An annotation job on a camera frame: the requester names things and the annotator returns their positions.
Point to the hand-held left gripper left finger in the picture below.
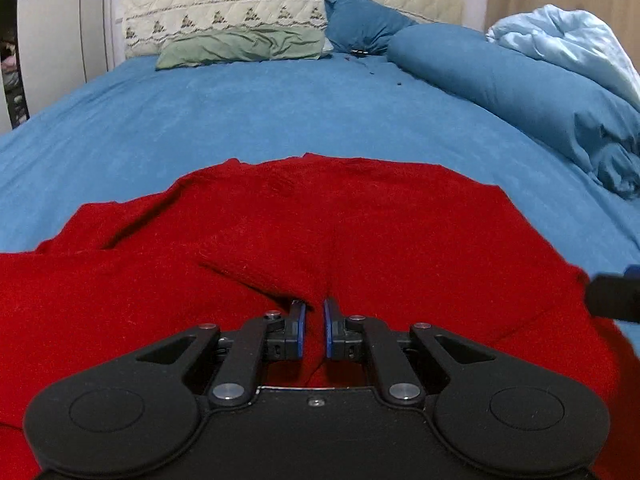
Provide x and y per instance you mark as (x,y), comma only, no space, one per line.
(299,331)

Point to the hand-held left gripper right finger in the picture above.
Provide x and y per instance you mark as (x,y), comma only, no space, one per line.
(328,331)

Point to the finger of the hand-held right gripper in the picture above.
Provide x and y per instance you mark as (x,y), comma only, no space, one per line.
(612,295)

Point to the red knit sweater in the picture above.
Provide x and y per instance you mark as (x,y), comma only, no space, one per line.
(350,220)

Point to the bed with blue sheet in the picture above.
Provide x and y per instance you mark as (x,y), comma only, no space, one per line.
(300,110)

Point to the blue duvet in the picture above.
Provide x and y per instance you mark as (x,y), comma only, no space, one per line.
(510,85)

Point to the light blue blanket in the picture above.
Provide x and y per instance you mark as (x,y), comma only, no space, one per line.
(575,40)

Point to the green pillow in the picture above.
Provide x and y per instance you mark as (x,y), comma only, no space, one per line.
(240,47)

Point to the blue pillow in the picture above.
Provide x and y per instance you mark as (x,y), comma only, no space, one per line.
(365,22)

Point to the white cabinet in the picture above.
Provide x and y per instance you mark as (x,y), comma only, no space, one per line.
(60,35)

